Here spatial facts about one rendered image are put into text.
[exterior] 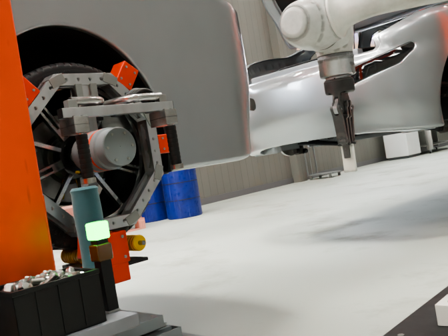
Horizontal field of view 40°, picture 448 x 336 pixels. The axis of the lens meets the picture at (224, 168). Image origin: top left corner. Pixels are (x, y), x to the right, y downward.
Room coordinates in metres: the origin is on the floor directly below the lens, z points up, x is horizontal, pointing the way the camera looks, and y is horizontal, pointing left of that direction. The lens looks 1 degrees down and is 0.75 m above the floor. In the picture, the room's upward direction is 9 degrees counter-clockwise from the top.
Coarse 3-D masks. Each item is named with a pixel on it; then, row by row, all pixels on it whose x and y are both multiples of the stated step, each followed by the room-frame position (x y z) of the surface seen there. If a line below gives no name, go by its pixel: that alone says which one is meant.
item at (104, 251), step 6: (90, 246) 1.39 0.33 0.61; (96, 246) 1.37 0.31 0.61; (102, 246) 1.38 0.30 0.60; (108, 246) 1.39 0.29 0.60; (90, 252) 1.39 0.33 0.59; (96, 252) 1.37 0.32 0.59; (102, 252) 1.38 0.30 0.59; (108, 252) 1.39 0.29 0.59; (96, 258) 1.38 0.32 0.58; (102, 258) 1.37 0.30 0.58; (108, 258) 1.38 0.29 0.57
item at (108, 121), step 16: (64, 96) 2.26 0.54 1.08; (48, 112) 2.07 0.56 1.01; (128, 128) 2.30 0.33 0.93; (64, 144) 2.10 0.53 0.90; (64, 160) 2.14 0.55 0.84; (48, 176) 2.05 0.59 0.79; (64, 176) 2.14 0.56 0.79; (80, 176) 2.13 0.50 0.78; (96, 176) 2.17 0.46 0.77; (112, 176) 2.41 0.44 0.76; (128, 176) 2.32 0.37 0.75; (64, 192) 2.08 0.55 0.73; (112, 192) 2.21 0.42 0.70; (128, 192) 2.26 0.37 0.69; (112, 208) 2.24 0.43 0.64
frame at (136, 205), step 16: (48, 80) 1.97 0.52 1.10; (64, 80) 2.01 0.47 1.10; (80, 80) 2.05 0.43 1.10; (96, 80) 2.10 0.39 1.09; (112, 80) 2.14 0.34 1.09; (48, 96) 1.97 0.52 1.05; (112, 96) 2.19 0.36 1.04; (32, 112) 1.92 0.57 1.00; (144, 128) 2.28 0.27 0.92; (144, 144) 2.26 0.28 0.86; (144, 160) 2.26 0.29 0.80; (160, 160) 2.25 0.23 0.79; (144, 176) 2.25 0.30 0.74; (160, 176) 2.23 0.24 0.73; (144, 192) 2.18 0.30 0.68; (48, 208) 1.92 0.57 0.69; (128, 208) 2.18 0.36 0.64; (144, 208) 2.17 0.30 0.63; (64, 224) 1.95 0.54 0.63; (112, 224) 2.08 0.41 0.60; (128, 224) 2.12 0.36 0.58
